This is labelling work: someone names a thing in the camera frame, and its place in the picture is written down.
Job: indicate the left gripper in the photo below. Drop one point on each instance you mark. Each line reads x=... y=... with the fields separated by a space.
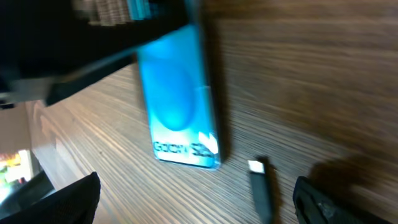
x=50 y=51

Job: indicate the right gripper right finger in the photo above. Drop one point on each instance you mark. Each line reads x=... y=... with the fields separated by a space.
x=316 y=207

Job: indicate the smartphone with teal screen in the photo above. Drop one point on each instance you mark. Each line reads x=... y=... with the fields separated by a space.
x=178 y=99

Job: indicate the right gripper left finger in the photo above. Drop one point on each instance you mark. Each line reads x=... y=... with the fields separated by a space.
x=74 y=204

